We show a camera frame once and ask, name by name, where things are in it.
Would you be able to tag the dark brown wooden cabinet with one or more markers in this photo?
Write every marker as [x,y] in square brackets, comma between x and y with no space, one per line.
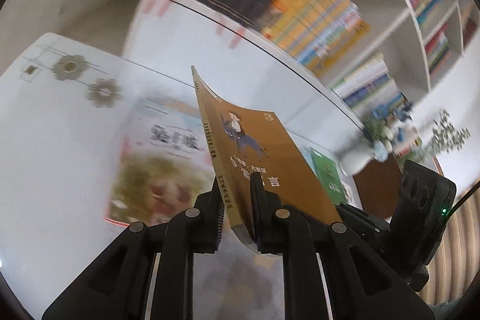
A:
[378,181]

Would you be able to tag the ginkgo leaf patterned cloth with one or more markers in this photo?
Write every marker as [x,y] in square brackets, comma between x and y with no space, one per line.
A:
[232,286]

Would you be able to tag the white ribbed vase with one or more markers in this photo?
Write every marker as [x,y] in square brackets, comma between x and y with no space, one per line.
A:
[354,157]

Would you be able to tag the white bookcase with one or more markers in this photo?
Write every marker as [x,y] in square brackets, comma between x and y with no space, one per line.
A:
[232,54]

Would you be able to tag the plain green book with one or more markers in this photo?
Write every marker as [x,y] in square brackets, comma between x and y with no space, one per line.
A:
[328,174]

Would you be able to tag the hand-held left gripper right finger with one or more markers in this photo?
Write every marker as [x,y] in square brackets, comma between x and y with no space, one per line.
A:
[258,215]

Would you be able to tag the brown striped fabric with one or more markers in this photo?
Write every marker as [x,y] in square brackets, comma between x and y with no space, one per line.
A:
[457,256]

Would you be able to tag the person's right forearm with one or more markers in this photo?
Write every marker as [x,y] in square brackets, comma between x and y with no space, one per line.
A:
[446,311]

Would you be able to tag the green leafy sprig plant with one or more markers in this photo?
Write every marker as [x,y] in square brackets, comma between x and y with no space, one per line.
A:
[446,136]

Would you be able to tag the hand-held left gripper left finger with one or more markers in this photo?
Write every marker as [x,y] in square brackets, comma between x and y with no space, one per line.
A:
[215,226]

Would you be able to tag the grass cover picture book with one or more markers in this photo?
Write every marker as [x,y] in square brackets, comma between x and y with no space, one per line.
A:
[157,170]

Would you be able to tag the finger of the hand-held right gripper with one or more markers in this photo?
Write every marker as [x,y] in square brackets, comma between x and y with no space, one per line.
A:
[362,219]

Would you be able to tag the brown paperback book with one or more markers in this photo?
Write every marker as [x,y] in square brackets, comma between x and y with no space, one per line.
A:
[262,140]

